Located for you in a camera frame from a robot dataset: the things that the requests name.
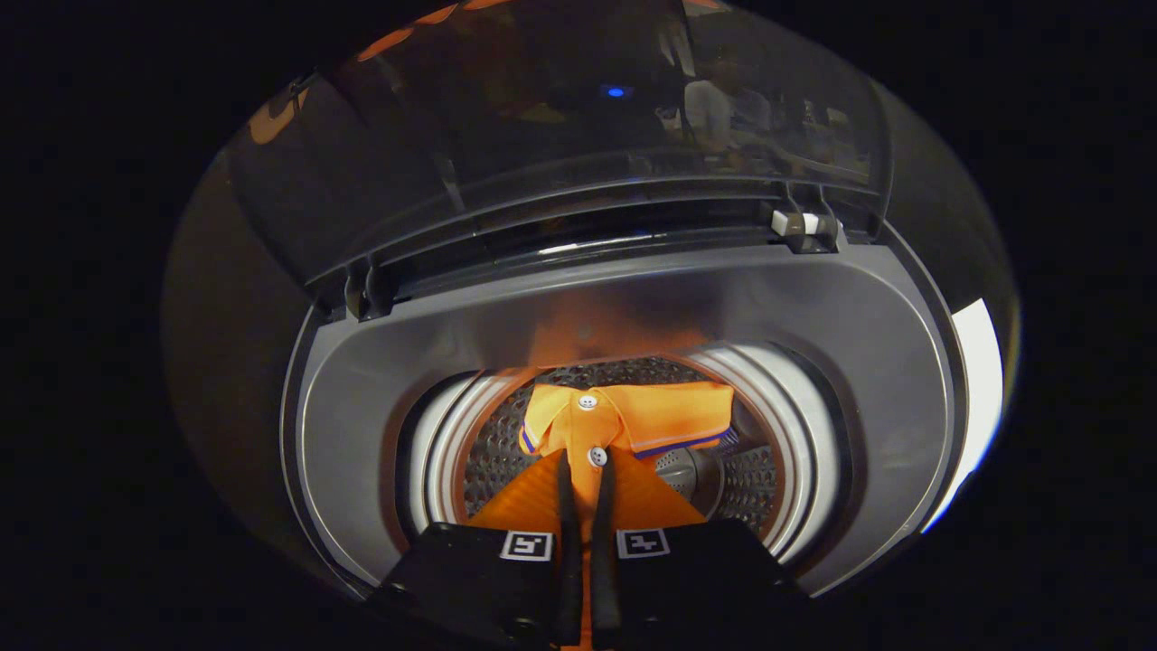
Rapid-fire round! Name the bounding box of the dark glass washing machine lid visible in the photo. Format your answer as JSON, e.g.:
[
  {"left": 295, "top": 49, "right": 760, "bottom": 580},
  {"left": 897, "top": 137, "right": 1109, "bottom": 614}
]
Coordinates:
[{"left": 224, "top": 0, "right": 898, "bottom": 319}]

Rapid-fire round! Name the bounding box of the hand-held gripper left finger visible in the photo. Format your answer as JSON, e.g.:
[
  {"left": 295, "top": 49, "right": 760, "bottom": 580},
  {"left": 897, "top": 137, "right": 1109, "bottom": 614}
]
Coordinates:
[{"left": 375, "top": 449, "right": 582, "bottom": 648}]

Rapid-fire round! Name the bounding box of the yellow polo shirt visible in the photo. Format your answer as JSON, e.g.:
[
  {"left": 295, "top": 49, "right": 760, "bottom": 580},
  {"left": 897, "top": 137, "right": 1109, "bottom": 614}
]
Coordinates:
[{"left": 517, "top": 380, "right": 738, "bottom": 648}]

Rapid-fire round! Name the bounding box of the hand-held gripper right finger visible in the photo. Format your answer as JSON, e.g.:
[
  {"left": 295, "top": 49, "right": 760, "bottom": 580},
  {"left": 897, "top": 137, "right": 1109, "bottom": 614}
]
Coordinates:
[{"left": 591, "top": 447, "right": 806, "bottom": 648}]

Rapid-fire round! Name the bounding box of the white flat panel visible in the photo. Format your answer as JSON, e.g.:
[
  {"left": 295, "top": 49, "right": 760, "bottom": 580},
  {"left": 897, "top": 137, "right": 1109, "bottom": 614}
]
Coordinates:
[{"left": 920, "top": 297, "right": 1006, "bottom": 536}]

